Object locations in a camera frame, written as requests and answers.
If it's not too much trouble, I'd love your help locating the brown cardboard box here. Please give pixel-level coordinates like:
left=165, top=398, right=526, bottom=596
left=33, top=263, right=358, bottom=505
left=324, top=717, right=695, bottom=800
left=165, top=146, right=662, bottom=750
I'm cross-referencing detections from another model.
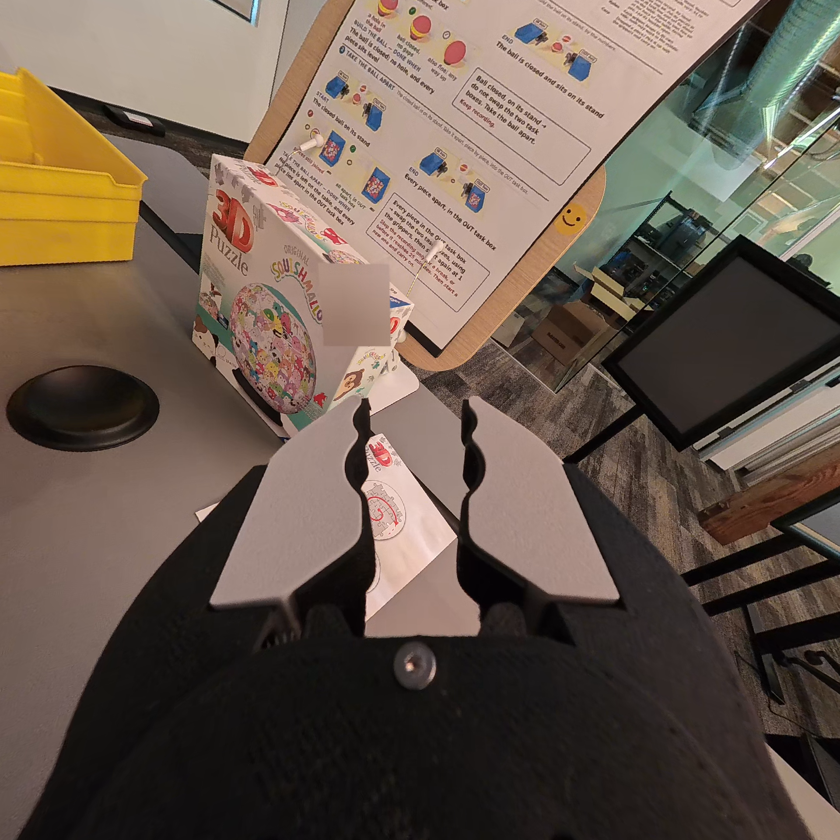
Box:
left=532, top=302, right=611, bottom=368

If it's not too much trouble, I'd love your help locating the wooden easel board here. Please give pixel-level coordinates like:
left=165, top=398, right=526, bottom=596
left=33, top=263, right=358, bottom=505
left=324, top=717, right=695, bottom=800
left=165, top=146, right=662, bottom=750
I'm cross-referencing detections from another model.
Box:
left=245, top=0, right=607, bottom=372

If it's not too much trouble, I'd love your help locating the printed instruction sheet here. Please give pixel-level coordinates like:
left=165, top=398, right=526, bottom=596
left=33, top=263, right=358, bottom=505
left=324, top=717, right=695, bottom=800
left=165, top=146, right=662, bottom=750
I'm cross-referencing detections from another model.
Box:
left=269, top=0, right=769, bottom=353

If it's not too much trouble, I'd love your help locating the yellow plastic bin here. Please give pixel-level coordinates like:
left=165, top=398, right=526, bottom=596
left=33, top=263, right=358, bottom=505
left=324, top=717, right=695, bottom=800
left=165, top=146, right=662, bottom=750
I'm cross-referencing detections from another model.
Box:
left=0, top=69, right=145, bottom=267

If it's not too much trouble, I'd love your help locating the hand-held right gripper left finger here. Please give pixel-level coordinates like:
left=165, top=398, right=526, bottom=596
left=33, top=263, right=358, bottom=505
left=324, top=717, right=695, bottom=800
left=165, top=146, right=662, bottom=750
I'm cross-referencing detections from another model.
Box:
left=210, top=398, right=375, bottom=631

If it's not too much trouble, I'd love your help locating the white printed leaflet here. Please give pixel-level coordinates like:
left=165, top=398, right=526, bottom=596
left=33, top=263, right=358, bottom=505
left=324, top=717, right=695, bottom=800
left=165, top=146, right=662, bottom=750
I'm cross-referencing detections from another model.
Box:
left=195, top=394, right=460, bottom=620

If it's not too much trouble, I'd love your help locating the colourful puzzle box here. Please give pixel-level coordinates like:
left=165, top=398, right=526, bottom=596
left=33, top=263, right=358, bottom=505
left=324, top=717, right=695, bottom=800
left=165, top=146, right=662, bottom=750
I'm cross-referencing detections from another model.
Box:
left=195, top=154, right=414, bottom=437

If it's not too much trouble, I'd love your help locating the wooden bench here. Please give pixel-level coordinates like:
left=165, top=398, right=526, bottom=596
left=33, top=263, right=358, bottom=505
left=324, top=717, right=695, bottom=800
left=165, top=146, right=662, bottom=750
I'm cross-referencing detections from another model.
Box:
left=699, top=440, right=840, bottom=546

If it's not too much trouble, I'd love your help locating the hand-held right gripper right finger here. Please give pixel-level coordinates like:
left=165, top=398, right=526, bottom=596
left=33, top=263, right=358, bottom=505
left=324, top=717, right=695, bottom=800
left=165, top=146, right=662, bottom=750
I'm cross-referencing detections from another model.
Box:
left=457, top=397, right=620, bottom=631

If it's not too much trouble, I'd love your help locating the silver ventilation duct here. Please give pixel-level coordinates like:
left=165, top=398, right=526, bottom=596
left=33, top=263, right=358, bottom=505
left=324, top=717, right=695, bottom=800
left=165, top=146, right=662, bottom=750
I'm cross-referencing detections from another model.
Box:
left=735, top=0, right=840, bottom=119

